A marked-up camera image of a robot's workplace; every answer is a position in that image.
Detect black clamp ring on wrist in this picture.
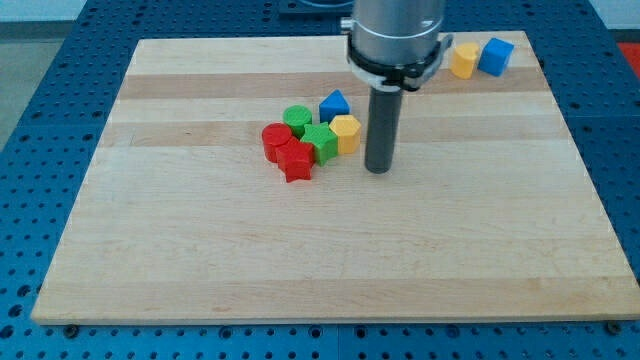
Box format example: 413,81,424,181
347,34,453,92

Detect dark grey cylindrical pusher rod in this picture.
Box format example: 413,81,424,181
364,88,403,174

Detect yellow hexagon block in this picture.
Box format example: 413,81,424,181
329,115,362,155

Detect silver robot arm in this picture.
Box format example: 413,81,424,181
342,0,453,174

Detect blue triangle block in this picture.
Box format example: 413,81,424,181
319,90,351,123

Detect yellow heart block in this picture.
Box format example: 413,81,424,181
450,42,480,80

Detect green star block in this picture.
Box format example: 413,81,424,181
301,123,338,166

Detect green cylinder block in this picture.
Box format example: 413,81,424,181
282,105,312,139

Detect blue cube block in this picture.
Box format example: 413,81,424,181
478,37,515,77

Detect red star block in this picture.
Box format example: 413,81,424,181
276,137,315,183

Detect red cylinder block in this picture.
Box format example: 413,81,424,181
261,123,292,163

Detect light wooden board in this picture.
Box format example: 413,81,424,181
31,31,639,325

